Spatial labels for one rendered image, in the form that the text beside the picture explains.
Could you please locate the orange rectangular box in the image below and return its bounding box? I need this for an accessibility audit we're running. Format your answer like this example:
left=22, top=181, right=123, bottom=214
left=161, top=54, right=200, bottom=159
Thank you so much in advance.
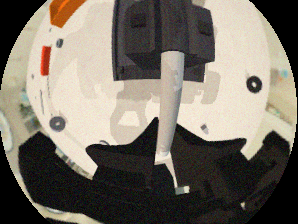
left=49, top=0, right=85, bottom=28

